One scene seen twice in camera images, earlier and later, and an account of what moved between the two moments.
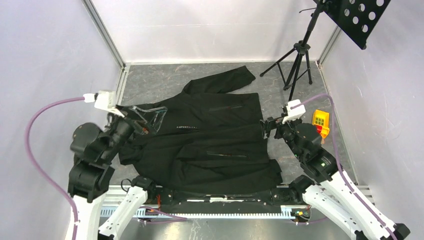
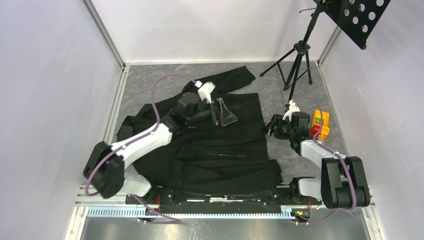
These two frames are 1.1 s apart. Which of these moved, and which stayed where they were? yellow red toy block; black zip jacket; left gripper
Moved: left gripper
Stayed: yellow red toy block; black zip jacket
